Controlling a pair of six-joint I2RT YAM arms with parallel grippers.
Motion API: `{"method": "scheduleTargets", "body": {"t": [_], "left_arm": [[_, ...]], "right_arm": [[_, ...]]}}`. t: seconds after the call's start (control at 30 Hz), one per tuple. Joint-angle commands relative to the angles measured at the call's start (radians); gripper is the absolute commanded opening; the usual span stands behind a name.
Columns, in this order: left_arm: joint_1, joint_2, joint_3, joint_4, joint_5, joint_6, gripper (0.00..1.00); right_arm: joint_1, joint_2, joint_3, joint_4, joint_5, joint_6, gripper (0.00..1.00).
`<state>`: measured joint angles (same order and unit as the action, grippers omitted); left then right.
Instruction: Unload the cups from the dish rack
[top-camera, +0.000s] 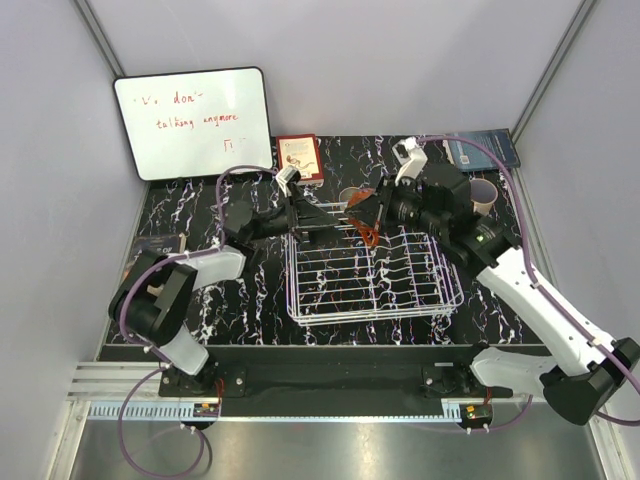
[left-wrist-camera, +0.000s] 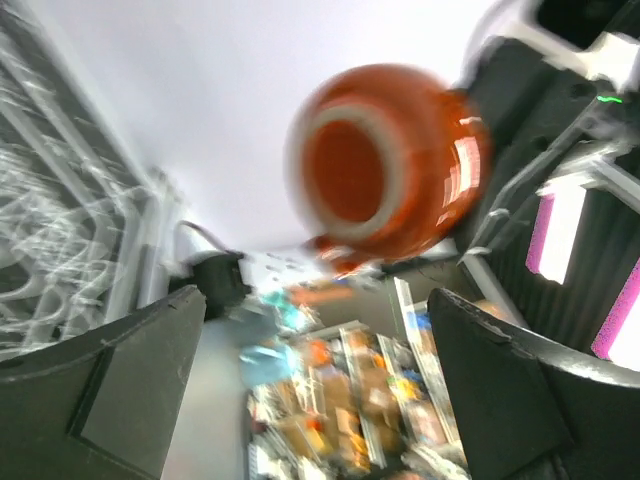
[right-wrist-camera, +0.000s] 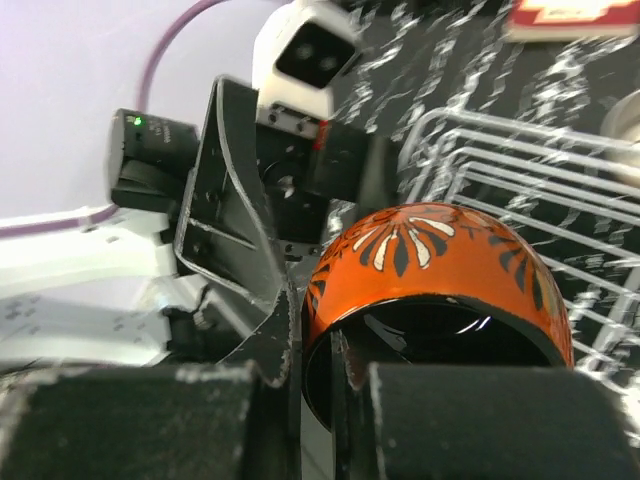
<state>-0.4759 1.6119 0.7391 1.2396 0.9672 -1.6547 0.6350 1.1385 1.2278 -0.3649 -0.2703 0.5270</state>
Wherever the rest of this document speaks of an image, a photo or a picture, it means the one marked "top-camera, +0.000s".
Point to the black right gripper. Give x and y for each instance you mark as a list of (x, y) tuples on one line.
[(369, 210)]

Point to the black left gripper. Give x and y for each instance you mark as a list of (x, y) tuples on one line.
[(304, 217)]

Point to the orange ceramic mug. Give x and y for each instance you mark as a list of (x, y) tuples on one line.
[(360, 221)]

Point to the brown and cream cup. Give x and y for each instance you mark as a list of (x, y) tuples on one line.
[(349, 196)]

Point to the white wire dish rack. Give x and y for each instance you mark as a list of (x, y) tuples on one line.
[(405, 275)]

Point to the pink iridescent mug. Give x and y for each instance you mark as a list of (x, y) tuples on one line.
[(484, 195)]

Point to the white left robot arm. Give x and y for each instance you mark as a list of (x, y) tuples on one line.
[(152, 301)]

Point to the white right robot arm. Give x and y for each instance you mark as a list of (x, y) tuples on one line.
[(585, 365)]

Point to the red and white book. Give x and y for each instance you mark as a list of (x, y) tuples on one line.
[(301, 152)]

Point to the Tale of Two Cities book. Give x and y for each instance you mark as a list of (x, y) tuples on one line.
[(164, 244)]

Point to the white dry-erase board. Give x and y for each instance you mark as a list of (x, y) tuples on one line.
[(195, 124)]

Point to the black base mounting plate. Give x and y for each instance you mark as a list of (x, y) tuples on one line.
[(332, 382)]

